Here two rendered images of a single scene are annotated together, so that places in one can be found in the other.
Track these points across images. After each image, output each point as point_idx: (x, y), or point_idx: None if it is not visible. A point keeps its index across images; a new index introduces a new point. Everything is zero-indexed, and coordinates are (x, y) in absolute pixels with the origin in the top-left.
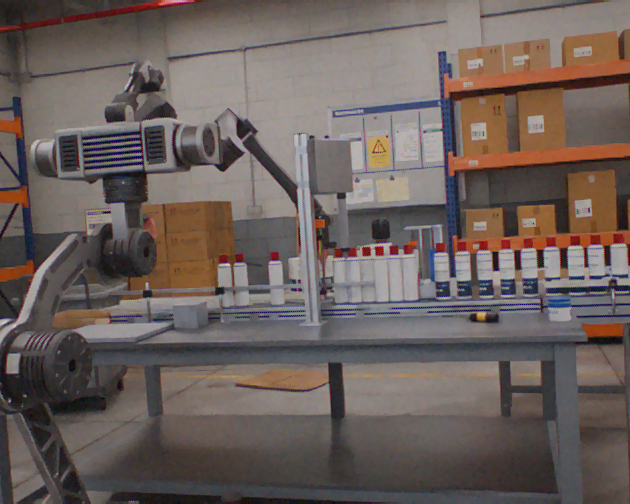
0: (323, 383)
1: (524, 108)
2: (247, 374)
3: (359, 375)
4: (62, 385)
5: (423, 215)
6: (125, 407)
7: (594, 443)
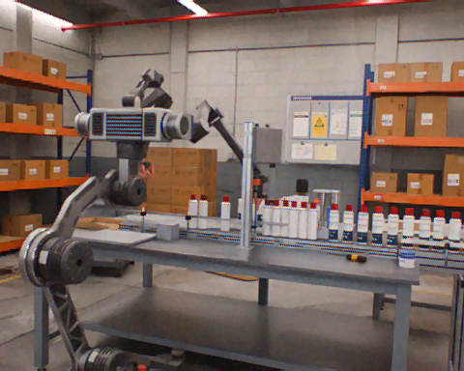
0: None
1: (420, 107)
2: None
3: None
4: (71, 274)
5: (344, 171)
6: (132, 276)
7: (433, 344)
